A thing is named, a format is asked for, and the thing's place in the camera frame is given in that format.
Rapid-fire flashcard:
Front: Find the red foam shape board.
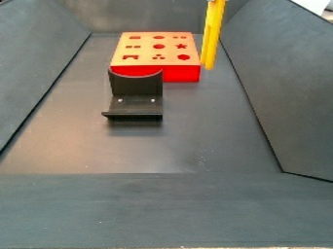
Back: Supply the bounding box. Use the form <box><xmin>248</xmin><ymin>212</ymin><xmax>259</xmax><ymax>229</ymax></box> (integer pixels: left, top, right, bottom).
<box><xmin>110</xmin><ymin>31</ymin><xmax>201</xmax><ymax>83</ymax></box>

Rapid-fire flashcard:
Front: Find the yellow square-circle peg object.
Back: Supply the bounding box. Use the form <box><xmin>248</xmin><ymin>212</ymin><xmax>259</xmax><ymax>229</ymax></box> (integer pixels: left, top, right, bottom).
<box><xmin>201</xmin><ymin>0</ymin><xmax>226</xmax><ymax>70</ymax></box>

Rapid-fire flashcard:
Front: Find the black curved fixture block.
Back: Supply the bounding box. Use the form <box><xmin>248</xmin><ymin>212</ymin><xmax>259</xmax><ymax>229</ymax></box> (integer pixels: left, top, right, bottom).
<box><xmin>102</xmin><ymin>70</ymin><xmax>164</xmax><ymax>120</ymax></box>

